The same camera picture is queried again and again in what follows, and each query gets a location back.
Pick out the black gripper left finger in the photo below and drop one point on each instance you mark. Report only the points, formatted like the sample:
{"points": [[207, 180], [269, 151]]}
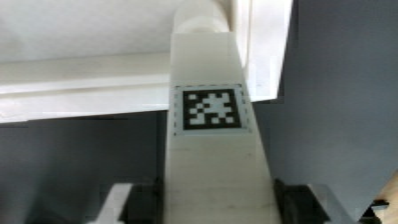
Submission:
{"points": [[132, 204]]}

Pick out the white desk leg back row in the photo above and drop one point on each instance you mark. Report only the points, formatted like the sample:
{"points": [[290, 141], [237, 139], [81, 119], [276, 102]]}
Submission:
{"points": [[219, 186]]}

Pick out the white desk tabletop tray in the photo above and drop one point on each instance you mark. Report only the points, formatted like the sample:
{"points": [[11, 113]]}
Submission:
{"points": [[120, 84]]}

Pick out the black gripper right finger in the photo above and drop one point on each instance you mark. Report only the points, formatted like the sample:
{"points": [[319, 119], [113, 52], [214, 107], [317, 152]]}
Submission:
{"points": [[308, 205]]}

